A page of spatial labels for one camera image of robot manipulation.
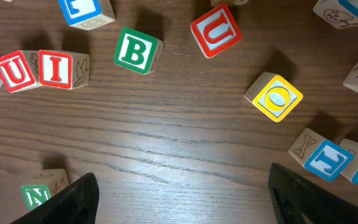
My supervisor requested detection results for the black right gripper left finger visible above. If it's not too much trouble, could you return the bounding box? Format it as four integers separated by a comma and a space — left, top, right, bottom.
11, 172, 99, 224

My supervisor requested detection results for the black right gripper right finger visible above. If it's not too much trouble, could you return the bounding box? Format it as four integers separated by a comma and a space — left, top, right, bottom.
268, 163, 358, 224

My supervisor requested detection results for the green N block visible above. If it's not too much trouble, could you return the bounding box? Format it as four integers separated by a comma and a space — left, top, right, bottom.
21, 169, 70, 210

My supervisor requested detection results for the blue I block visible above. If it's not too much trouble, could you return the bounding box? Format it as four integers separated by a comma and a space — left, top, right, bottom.
288, 128, 354, 182

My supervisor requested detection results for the yellow O block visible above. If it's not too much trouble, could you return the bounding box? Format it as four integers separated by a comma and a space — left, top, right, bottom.
244, 72, 303, 123

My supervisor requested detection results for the red I block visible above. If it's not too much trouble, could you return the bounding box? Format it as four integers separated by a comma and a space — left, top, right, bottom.
39, 50, 90, 90

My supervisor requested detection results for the red U block left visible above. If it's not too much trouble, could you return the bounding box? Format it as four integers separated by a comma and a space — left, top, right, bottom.
0, 50, 42, 93

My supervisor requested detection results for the red u block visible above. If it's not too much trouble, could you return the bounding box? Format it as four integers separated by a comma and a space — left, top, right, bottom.
190, 2, 242, 58
0, 50, 42, 93

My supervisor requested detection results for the green B block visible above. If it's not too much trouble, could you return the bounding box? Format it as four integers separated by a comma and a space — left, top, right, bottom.
114, 27, 163, 75

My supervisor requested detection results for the red U block right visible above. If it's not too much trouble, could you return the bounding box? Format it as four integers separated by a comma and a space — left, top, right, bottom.
190, 2, 242, 58

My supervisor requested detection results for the blue L block upper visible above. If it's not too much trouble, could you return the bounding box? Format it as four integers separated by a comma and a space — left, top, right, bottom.
58, 0, 116, 30

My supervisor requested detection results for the blue X block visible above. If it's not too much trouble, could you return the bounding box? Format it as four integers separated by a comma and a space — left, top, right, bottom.
313, 0, 358, 29

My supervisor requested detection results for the blue D block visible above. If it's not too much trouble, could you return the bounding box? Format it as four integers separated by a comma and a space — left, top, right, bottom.
210, 0, 249, 7

